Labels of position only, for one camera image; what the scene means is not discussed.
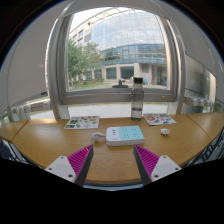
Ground sticker sheet with green stickers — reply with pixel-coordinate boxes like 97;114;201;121
63;115;101;130

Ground white and teal power strip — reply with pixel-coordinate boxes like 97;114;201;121
105;125;146;147

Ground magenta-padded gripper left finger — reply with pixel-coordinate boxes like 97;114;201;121
44;144;95;186

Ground clear bottle with black cap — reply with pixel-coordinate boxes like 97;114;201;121
130;76;145;122

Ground grey window frame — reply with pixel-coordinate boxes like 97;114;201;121
46;6;186;119

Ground sticker sheet with red stickers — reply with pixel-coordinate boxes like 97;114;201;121
143;113;178;127

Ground dark window handle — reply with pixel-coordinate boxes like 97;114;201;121
111;79;130;89

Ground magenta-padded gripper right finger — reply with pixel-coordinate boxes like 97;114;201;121
133;144;183;186

